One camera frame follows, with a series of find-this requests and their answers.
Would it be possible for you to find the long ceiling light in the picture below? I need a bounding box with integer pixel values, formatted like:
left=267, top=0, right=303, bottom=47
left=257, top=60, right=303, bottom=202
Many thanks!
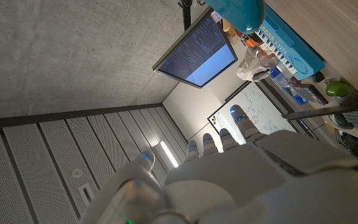
left=159, top=140, right=180, bottom=169

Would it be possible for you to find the black computer keyboard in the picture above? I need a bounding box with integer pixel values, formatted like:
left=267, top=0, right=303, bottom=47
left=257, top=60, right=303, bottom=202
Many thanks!
left=290, top=83, right=329, bottom=106

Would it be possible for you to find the clear glass bowl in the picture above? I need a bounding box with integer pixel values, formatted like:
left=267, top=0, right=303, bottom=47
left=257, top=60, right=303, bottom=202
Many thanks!
left=255, top=46, right=280, bottom=70

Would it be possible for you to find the white plastic bag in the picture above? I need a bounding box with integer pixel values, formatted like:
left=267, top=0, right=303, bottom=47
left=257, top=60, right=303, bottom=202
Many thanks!
left=236, top=46, right=281, bottom=83

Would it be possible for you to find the computer monitor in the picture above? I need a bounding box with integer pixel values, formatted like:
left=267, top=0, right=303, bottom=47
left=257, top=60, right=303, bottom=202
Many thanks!
left=152, top=6, right=239, bottom=90

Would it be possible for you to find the whiteboard with writing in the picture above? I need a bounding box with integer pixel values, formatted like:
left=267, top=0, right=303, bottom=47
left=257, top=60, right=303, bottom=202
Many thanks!
left=207, top=81, right=298, bottom=146

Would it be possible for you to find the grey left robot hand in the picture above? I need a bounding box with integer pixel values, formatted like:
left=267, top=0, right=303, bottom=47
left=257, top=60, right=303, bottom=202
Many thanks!
left=79, top=104, right=358, bottom=224

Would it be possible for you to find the blue plastic bin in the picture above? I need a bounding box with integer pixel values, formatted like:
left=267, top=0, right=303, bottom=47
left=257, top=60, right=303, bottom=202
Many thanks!
left=270, top=66, right=309, bottom=106

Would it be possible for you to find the teal and orange toy airplane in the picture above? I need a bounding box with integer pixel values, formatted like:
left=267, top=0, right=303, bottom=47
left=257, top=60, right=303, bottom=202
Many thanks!
left=204, top=0, right=267, bottom=35

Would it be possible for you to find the blue toy piano keyboard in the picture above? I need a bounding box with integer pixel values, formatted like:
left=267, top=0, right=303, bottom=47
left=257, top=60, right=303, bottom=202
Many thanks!
left=254, top=4, right=326, bottom=82

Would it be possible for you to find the black computer mouse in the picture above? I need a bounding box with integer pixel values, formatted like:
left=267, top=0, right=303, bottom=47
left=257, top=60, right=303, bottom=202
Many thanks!
left=328, top=113, right=354, bottom=131

